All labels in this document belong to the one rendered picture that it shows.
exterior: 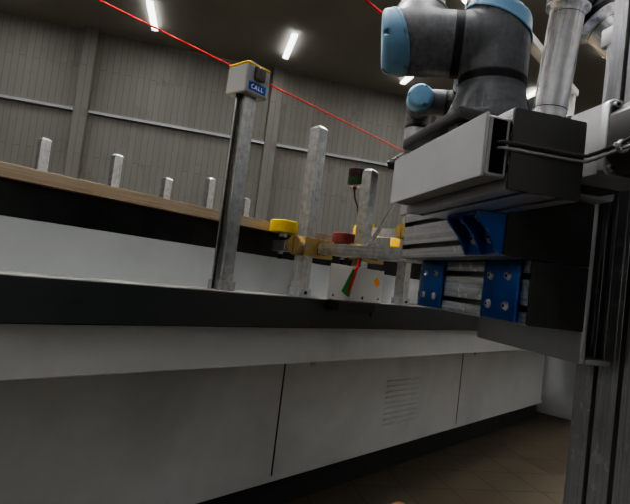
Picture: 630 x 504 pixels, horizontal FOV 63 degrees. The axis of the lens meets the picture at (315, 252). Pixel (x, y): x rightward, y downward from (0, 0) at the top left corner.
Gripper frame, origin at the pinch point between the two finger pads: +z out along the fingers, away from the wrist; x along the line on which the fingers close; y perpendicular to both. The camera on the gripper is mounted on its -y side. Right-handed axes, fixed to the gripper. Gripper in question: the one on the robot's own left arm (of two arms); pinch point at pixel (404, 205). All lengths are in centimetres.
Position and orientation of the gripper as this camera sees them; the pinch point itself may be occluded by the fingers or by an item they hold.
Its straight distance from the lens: 160.9
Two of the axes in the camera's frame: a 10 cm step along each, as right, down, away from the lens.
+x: -7.3, -0.5, 6.8
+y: 6.7, 1.2, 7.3
